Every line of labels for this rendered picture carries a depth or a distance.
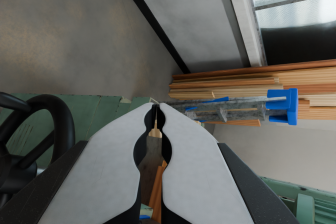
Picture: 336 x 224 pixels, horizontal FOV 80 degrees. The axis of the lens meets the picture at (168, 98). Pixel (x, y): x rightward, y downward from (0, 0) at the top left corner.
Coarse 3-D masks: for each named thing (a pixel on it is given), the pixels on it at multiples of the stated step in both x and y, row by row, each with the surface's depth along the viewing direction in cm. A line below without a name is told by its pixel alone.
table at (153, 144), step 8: (136, 104) 50; (152, 136) 50; (152, 144) 50; (160, 144) 52; (152, 152) 50; (160, 152) 53; (144, 160) 48; (152, 160) 50; (160, 160) 53; (144, 168) 48; (152, 168) 50; (144, 176) 48; (152, 176) 50; (144, 184) 48; (152, 184) 50; (144, 192) 48; (144, 200) 48
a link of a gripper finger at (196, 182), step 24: (168, 120) 10; (192, 120) 10; (168, 144) 9; (192, 144) 9; (216, 144) 9; (168, 168) 8; (192, 168) 8; (216, 168) 8; (168, 192) 7; (192, 192) 7; (216, 192) 7; (168, 216) 6; (192, 216) 6; (216, 216) 6; (240, 216) 6
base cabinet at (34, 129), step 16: (16, 96) 94; (32, 96) 85; (64, 96) 71; (80, 96) 65; (96, 96) 61; (48, 112) 72; (80, 112) 62; (32, 128) 73; (48, 128) 67; (80, 128) 58; (16, 144) 75; (32, 144) 69; (48, 160) 60
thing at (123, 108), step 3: (120, 102) 54; (120, 105) 53; (123, 105) 53; (126, 105) 52; (129, 105) 51; (120, 108) 53; (123, 108) 52; (126, 108) 52; (117, 111) 53; (120, 111) 52; (123, 111) 52; (126, 111) 51; (117, 114) 52; (120, 114) 52; (123, 114) 51; (117, 117) 52
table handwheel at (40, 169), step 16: (48, 96) 36; (16, 112) 40; (32, 112) 40; (64, 112) 32; (0, 128) 41; (16, 128) 43; (64, 128) 30; (0, 144) 40; (48, 144) 31; (64, 144) 28; (0, 160) 33; (16, 160) 33; (32, 160) 32; (0, 176) 31; (16, 176) 32; (32, 176) 34; (0, 192) 31; (16, 192) 33
